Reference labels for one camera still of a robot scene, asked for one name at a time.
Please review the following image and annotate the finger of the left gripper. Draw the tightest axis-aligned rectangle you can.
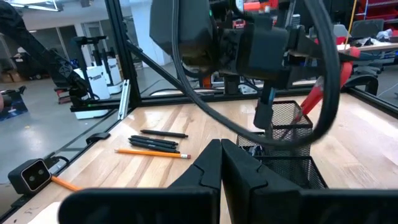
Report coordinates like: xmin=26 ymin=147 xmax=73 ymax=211
xmin=279 ymin=63 xmax=326 ymax=91
xmin=287 ymin=24 xmax=361 ymax=63

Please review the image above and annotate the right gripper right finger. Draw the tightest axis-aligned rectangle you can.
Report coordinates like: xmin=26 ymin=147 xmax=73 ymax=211
xmin=221 ymin=139 xmax=398 ymax=224

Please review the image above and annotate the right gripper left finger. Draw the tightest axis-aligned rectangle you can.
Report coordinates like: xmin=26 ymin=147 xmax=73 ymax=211
xmin=58 ymin=139 xmax=222 ymax=224

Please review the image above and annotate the black edge clamp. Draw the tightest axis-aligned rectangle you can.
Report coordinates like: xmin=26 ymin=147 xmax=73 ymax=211
xmin=85 ymin=131 xmax=111 ymax=145

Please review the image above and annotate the orange pencil with eraser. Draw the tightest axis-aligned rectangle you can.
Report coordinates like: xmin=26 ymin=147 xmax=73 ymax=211
xmin=50 ymin=175 xmax=83 ymax=192
xmin=114 ymin=148 xmax=192 ymax=160

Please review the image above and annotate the black mesh desk organizer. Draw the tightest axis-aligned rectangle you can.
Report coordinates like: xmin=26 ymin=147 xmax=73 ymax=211
xmin=236 ymin=100 xmax=329 ymax=190

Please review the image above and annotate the silver aluminium bar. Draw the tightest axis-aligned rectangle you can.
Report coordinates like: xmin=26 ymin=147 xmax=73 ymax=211
xmin=117 ymin=78 xmax=132 ymax=121

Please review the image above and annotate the black pen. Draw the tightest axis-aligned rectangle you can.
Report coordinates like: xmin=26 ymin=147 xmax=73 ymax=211
xmin=140 ymin=129 xmax=189 ymax=139
xmin=129 ymin=141 xmax=181 ymax=154
xmin=128 ymin=138 xmax=178 ymax=149
xmin=130 ymin=134 xmax=180 ymax=146

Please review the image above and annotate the black table-level camera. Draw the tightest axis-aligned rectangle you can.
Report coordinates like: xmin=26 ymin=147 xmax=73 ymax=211
xmin=7 ymin=157 xmax=52 ymax=196

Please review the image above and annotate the black office chair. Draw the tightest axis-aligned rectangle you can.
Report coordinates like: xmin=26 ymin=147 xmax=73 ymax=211
xmin=350 ymin=18 xmax=386 ymax=40
xmin=341 ymin=73 xmax=380 ymax=96

